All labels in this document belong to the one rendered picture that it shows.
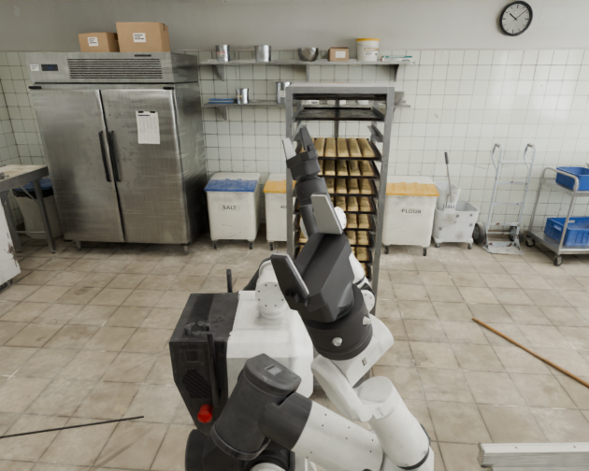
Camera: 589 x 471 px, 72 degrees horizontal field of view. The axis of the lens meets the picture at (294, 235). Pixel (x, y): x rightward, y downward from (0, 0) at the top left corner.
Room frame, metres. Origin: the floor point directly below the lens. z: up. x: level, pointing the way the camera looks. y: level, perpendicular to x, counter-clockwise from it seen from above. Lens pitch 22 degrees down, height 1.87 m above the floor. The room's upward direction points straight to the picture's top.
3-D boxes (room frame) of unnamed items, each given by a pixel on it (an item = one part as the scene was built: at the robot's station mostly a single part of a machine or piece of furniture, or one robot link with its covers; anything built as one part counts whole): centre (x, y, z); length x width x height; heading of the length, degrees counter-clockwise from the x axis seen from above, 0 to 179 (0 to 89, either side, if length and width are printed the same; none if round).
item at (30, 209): (4.75, 3.08, 0.33); 0.54 x 0.53 x 0.66; 85
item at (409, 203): (4.35, -1.25, 0.38); 0.64 x 0.54 x 0.77; 173
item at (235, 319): (0.79, 0.11, 1.23); 0.34 x 0.30 x 0.36; 1
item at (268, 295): (0.78, 0.05, 1.44); 0.10 x 0.07 x 0.09; 1
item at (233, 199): (4.51, 0.69, 0.38); 0.64 x 0.54 x 0.77; 178
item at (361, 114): (2.23, -0.23, 1.68); 0.60 x 0.40 x 0.02; 175
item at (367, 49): (4.59, -0.75, 2.09); 0.25 x 0.24 x 0.21; 175
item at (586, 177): (4.06, -2.89, 0.87); 0.40 x 0.30 x 0.16; 179
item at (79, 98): (4.46, 1.80, 1.02); 1.40 x 0.90 x 2.05; 85
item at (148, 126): (4.00, 1.41, 1.39); 0.22 x 0.03 x 0.31; 85
